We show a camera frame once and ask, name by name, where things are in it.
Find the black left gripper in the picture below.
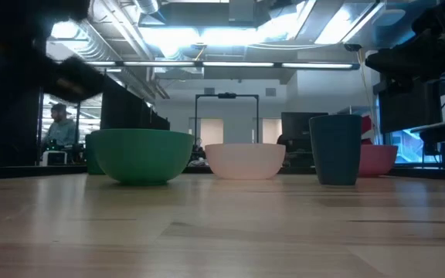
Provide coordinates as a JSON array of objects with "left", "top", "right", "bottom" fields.
[{"left": 52, "top": 56, "right": 106, "bottom": 103}]

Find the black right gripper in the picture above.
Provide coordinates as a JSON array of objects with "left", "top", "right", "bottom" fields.
[{"left": 365, "top": 32, "right": 445, "bottom": 84}]

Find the green plastic cup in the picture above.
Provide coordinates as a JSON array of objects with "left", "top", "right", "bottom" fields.
[{"left": 84, "top": 133, "right": 106, "bottom": 176}]

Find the green plastic bowl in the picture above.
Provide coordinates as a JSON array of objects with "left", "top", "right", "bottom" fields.
[{"left": 90, "top": 128, "right": 195, "bottom": 186}]

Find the pale pink plastic bowl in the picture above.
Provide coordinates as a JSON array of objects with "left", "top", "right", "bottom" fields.
[{"left": 205, "top": 143, "right": 287, "bottom": 181}]

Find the dark shelf board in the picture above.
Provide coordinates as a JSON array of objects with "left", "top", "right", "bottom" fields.
[{"left": 409, "top": 116, "right": 445, "bottom": 144}]

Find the person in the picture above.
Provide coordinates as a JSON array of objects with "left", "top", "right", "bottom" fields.
[{"left": 40, "top": 103, "right": 78, "bottom": 152}]

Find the red and white sign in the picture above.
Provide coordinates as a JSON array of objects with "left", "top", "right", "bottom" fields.
[{"left": 361, "top": 114, "right": 375, "bottom": 146}]

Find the small white device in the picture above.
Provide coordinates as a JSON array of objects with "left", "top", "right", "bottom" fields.
[{"left": 40, "top": 150, "right": 69, "bottom": 167}]

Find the large black partition panel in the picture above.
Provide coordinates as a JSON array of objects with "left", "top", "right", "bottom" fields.
[{"left": 0, "top": 86, "right": 42, "bottom": 167}]

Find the dark blue plastic cup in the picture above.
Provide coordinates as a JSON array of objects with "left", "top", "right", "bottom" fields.
[{"left": 309, "top": 114, "right": 363, "bottom": 187}]

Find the black computer monitor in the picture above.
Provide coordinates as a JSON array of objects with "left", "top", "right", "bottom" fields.
[{"left": 280, "top": 111, "right": 329, "bottom": 152}]

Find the long ceiling light bar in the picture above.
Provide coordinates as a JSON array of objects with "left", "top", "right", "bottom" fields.
[{"left": 54, "top": 60, "right": 361, "bottom": 71}]

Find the dark wall screen panel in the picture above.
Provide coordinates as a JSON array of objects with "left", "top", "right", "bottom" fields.
[{"left": 372, "top": 75, "right": 443, "bottom": 134}]

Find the black partition wall row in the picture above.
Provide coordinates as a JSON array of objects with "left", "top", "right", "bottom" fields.
[{"left": 99, "top": 74, "right": 171, "bottom": 131}]

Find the black metal gantry frame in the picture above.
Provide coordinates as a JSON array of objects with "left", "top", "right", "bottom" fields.
[{"left": 194, "top": 93, "right": 260, "bottom": 145}]

